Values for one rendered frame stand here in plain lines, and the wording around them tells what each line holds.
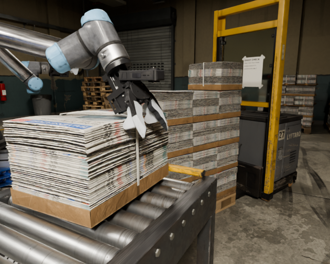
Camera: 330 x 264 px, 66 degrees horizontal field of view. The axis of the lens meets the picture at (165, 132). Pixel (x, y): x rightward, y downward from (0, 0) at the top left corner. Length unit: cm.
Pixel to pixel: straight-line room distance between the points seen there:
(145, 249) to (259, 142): 228
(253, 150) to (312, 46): 561
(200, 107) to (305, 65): 629
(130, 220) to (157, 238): 11
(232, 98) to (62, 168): 177
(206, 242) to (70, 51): 75
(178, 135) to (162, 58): 747
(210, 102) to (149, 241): 155
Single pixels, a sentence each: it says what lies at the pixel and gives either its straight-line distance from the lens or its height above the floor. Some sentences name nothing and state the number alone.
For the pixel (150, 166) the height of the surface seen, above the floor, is 87.
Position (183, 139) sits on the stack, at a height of 72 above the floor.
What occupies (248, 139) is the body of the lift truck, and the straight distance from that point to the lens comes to 279.
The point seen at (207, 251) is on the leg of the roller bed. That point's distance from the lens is 100.
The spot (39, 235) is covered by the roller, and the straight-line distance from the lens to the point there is 69.
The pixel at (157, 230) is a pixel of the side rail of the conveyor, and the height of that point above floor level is 80.
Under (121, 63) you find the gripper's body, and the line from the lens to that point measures 66.
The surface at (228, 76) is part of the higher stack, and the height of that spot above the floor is 118.
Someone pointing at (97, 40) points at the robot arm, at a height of 123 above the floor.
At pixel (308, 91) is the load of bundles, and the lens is 638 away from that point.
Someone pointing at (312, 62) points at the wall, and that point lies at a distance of 803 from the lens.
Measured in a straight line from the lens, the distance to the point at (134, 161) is 71.
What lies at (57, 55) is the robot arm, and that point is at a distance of 73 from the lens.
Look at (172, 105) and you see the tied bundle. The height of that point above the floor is 98.
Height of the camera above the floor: 113
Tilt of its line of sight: 11 degrees down
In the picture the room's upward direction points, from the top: straight up
